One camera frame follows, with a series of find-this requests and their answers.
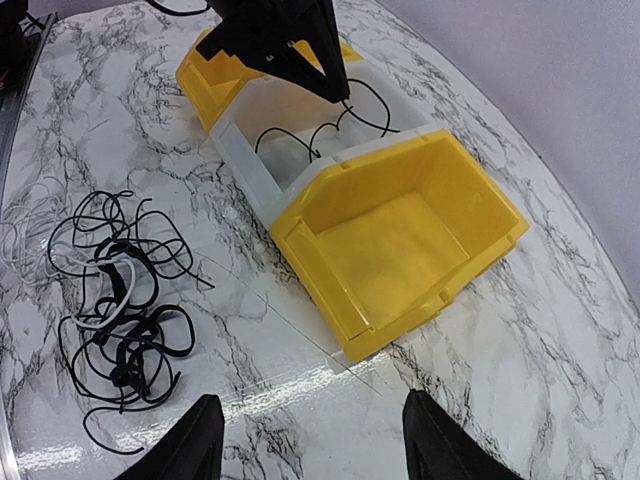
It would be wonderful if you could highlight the yellow plastic bin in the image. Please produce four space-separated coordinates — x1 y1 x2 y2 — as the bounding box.
270 130 529 362
176 48 343 138

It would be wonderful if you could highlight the left yellow plastic bin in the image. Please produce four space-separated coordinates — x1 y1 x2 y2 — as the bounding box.
176 48 343 138

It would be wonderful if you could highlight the black cable bundle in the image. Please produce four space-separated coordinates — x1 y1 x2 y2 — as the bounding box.
47 189 216 454

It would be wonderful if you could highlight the thin white cable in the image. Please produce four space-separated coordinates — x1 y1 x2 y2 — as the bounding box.
0 174 139 331

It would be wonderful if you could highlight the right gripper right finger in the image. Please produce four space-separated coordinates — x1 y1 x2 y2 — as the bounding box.
402 389 519 480

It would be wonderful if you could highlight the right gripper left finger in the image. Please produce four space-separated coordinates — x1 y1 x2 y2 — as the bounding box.
117 394 224 480

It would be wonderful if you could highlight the white translucent plastic bin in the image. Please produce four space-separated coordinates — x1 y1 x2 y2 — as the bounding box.
210 71 427 229

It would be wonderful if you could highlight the right yellow plastic bin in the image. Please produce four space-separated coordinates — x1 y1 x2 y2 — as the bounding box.
270 130 529 362

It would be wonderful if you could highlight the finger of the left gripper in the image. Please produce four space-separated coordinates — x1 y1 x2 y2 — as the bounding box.
265 49 345 103
295 1 350 98

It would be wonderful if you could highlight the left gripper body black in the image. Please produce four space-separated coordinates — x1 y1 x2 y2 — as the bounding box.
196 1 319 75

